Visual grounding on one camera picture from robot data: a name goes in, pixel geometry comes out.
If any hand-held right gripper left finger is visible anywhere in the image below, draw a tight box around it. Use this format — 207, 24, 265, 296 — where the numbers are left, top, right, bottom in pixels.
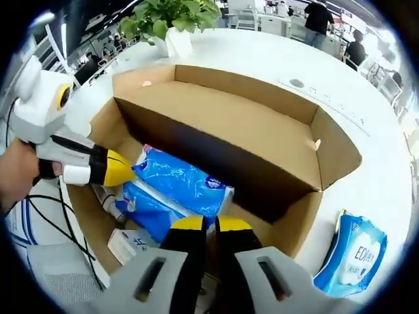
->
109, 215, 208, 314

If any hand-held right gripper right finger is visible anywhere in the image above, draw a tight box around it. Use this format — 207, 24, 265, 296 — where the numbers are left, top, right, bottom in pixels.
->
214, 215, 356, 314

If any white tube with red cap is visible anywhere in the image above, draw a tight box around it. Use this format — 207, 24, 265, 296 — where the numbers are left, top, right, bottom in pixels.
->
101, 193, 128, 224

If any blue soft tissue pack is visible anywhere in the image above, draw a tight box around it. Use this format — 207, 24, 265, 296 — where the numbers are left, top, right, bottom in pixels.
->
116, 143, 236, 245

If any small white blue carton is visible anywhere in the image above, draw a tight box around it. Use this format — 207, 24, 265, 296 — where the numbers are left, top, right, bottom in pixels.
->
107, 228, 140, 266

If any blue soft wipes packet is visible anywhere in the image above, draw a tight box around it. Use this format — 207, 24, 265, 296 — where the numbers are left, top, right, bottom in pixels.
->
312, 209, 390, 299

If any brown cardboard shoe box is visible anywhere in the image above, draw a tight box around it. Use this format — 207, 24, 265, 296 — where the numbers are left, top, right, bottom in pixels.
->
67, 64, 363, 275

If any person's left hand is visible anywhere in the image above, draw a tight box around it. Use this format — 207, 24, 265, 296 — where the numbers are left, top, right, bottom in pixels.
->
5, 140, 64, 197

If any white metal rack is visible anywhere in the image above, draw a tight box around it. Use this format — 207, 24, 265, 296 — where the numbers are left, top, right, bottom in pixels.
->
44, 12, 72, 77

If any grey mesh office chair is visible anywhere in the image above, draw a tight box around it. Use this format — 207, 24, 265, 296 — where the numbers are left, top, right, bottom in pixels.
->
26, 241, 109, 295

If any green plant in white pot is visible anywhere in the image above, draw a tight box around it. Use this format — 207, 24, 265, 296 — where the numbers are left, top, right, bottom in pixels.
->
117, 0, 221, 58

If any white table socket panel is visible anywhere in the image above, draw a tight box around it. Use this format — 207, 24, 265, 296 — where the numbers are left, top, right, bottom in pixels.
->
277, 77, 373, 137

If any black cable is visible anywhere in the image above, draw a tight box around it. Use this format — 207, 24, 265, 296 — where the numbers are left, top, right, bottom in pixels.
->
27, 181, 107, 292

